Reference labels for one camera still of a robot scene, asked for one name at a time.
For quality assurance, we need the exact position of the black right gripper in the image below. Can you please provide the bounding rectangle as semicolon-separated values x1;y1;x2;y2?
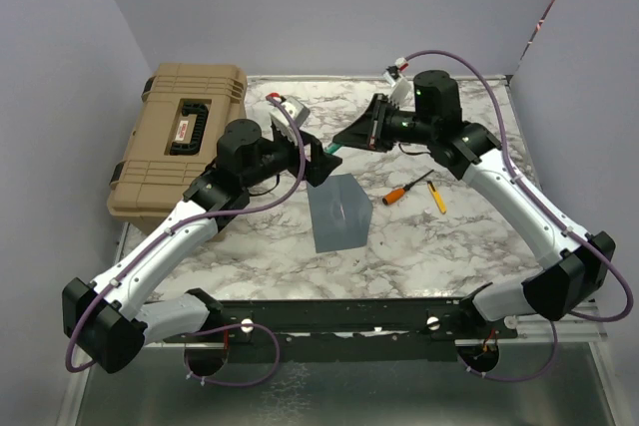
336;93;436;153

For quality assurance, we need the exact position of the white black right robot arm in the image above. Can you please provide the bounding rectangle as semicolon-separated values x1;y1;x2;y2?
332;70;616;337

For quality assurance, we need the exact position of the white green glue stick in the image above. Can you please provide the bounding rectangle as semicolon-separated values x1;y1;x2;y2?
324;143;341;154

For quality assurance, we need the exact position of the aluminium extrusion rail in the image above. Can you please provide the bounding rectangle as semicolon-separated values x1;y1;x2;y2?
514;314;608;343

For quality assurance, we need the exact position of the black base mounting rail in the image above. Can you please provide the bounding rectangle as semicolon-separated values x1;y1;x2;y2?
171;297;517;363

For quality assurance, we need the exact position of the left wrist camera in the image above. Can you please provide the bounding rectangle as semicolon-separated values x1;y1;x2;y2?
269;93;310;144

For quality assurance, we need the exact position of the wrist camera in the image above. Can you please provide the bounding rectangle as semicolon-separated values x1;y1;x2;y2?
383;57;411;108
269;93;310;144

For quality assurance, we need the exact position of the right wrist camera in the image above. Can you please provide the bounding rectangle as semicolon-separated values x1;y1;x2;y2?
383;57;411;108

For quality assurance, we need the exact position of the orange handled screwdriver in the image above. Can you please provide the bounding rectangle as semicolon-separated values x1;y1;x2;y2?
382;170;433;206

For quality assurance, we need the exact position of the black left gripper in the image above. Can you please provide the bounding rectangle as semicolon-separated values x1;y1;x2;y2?
243;126;342;190

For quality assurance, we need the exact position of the tan plastic tool case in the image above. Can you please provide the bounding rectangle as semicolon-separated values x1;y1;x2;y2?
107;63;248;234

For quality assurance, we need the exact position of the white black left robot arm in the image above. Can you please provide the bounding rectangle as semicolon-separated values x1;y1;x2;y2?
62;119;342;373

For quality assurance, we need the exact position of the yellow utility knife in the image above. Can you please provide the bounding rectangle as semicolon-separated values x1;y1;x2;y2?
427;181;447;214

